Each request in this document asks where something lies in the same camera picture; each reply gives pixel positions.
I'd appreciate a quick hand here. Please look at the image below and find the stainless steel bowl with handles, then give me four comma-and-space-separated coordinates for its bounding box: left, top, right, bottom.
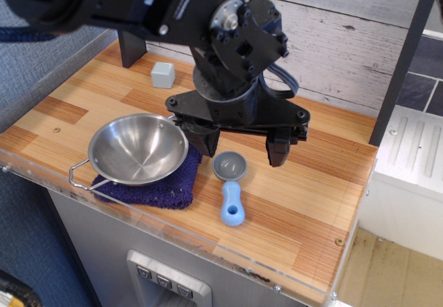
69, 113, 189, 191

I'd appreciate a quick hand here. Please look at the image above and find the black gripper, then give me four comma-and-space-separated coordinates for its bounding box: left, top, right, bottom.
165, 75, 310, 167

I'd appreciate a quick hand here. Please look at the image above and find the grey toy fridge cabinet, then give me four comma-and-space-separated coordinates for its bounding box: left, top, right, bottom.
50, 189, 331, 306

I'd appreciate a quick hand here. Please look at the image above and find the clear acrylic table edge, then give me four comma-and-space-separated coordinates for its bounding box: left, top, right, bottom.
1, 139, 377, 306

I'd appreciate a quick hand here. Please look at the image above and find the white toy sink counter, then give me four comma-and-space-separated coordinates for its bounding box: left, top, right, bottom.
359, 106, 442, 259

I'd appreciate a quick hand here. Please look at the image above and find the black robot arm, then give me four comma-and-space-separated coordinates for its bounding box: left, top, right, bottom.
1, 0, 310, 167

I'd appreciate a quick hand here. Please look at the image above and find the dark left shelf post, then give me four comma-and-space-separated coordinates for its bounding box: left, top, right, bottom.
118, 30, 147, 68

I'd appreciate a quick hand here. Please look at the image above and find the silver dispenser panel with buttons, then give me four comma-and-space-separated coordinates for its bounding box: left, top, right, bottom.
127, 250, 213, 306

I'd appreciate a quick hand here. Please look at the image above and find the blue grey ice cream scoop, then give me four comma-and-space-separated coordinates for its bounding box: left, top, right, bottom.
212, 151, 248, 227

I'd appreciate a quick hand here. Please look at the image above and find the pale blue dice toy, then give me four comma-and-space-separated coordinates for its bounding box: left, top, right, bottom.
151, 62, 175, 89

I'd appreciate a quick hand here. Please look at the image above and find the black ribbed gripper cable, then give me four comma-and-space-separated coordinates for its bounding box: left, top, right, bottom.
261, 62, 300, 100

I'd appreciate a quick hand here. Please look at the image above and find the purple knitted cloth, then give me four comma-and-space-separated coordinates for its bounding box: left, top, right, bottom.
97, 145, 203, 210

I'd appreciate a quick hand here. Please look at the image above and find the dark shelf post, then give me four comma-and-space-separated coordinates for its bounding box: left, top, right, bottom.
369, 0, 434, 147
118, 30, 147, 68

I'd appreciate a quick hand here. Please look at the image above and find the yellow object at corner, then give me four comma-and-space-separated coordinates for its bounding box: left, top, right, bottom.
1, 271, 43, 307

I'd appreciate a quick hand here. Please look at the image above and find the dark right shelf post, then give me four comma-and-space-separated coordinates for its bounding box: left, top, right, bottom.
369, 0, 434, 147

